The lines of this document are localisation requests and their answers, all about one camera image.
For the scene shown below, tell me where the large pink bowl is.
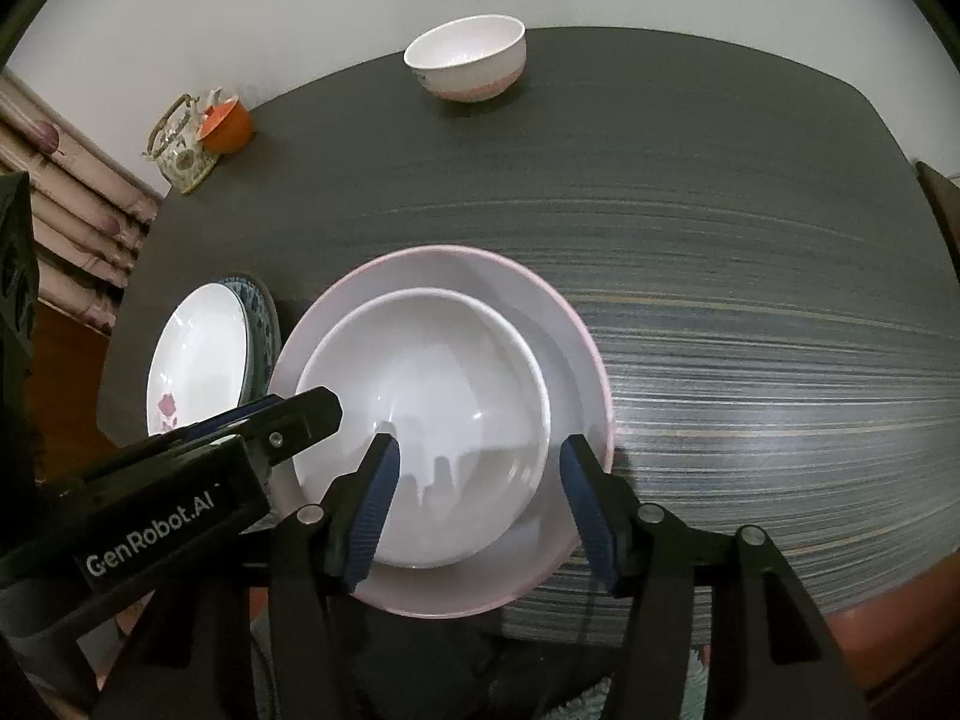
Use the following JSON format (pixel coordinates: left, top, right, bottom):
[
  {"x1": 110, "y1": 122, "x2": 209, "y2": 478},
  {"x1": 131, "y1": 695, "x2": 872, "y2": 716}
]
[{"x1": 266, "y1": 244, "x2": 617, "y2": 620}]

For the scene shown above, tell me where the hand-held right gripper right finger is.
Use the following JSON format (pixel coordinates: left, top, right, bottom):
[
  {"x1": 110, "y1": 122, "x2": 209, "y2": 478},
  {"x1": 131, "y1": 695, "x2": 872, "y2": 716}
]
[{"x1": 559, "y1": 433, "x2": 872, "y2": 720}]

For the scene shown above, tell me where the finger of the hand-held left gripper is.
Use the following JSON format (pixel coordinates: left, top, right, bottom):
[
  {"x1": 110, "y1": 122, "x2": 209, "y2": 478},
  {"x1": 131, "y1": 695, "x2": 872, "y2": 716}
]
[
  {"x1": 238, "y1": 386, "x2": 344, "y2": 522},
  {"x1": 150, "y1": 394, "x2": 286, "y2": 451}
]

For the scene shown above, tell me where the white plate with pink flowers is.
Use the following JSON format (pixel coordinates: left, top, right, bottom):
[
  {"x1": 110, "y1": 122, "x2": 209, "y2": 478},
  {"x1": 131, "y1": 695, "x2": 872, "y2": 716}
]
[{"x1": 145, "y1": 283, "x2": 250, "y2": 440}]

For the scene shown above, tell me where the blue floral plate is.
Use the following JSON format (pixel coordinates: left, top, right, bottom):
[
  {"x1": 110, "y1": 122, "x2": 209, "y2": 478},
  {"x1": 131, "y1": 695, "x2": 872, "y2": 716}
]
[{"x1": 217, "y1": 274, "x2": 283, "y2": 410}]

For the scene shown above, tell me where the beige patterned curtain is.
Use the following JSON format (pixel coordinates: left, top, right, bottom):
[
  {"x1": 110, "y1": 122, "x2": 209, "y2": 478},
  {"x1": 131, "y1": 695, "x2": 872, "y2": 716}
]
[{"x1": 0, "y1": 67, "x2": 166, "y2": 335}]

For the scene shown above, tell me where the small white bowl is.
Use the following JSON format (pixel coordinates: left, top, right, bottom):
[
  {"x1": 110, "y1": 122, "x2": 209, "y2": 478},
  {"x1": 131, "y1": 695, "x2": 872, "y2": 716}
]
[
  {"x1": 292, "y1": 287, "x2": 552, "y2": 569},
  {"x1": 403, "y1": 15, "x2": 527, "y2": 102}
]

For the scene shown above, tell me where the orange cup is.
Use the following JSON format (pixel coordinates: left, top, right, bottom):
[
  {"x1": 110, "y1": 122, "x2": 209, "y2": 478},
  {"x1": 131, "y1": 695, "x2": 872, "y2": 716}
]
[{"x1": 196, "y1": 96, "x2": 256, "y2": 155}]

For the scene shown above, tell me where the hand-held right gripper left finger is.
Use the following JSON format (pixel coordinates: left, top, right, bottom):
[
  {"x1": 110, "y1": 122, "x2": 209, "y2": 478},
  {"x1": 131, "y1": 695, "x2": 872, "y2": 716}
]
[{"x1": 90, "y1": 433, "x2": 401, "y2": 720}]

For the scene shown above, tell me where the floral ceramic teapot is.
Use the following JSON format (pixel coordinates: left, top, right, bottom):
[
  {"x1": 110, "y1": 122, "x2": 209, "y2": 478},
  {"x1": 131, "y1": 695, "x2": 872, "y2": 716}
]
[{"x1": 142, "y1": 88, "x2": 226, "y2": 196}]

